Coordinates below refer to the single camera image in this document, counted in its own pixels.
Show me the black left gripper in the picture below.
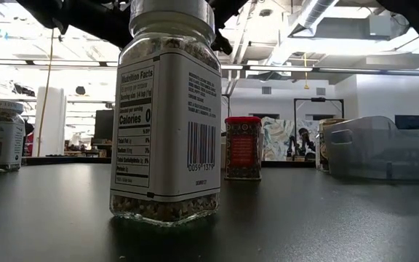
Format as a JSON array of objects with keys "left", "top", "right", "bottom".
[{"left": 209, "top": 0, "right": 250, "bottom": 56}]

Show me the long ceiling light bar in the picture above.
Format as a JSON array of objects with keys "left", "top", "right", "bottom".
[
  {"left": 0, "top": 59, "right": 119, "bottom": 68},
  {"left": 220, "top": 64, "right": 419, "bottom": 76}
]

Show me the marble patterned board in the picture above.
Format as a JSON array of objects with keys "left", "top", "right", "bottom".
[{"left": 262, "top": 116, "right": 320, "bottom": 162}]

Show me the dark monitor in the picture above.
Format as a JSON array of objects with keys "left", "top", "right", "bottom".
[{"left": 93, "top": 108, "right": 115, "bottom": 148}]

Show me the white column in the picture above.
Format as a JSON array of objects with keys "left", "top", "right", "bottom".
[{"left": 34, "top": 86, "right": 67, "bottom": 157}]

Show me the clear plastic bin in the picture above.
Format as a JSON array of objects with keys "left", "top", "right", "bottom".
[{"left": 322, "top": 115, "right": 419, "bottom": 182}]

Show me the dark screen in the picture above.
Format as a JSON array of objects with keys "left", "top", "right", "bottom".
[{"left": 394, "top": 114, "right": 419, "bottom": 131}]

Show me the grey ceiling duct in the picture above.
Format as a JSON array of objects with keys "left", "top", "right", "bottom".
[{"left": 267, "top": 0, "right": 341, "bottom": 66}]

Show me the black stand frame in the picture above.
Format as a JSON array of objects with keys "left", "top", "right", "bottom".
[{"left": 292, "top": 97, "right": 345, "bottom": 161}]

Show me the yellow hanging cord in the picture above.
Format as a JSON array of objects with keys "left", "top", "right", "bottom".
[{"left": 36, "top": 28, "right": 56, "bottom": 158}]

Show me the black metal table frame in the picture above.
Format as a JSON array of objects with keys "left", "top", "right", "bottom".
[{"left": 22, "top": 155, "right": 318, "bottom": 169}]

